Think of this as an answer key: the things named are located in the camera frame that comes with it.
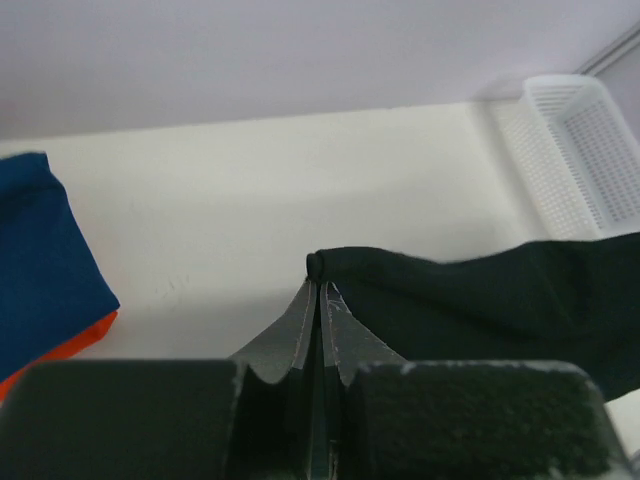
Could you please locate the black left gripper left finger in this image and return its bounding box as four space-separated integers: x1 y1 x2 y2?
227 280 318 479

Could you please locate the white perforated plastic basket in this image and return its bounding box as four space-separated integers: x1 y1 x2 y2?
474 75 639 240

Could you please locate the black t shirt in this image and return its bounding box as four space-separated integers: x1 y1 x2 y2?
306 234 639 401

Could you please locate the folded orange t shirt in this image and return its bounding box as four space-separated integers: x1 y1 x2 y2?
0 311 118 401

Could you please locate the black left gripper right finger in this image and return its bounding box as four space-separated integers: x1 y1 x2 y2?
319 283 406 479

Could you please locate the folded blue t shirt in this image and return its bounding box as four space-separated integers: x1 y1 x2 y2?
1 153 120 381

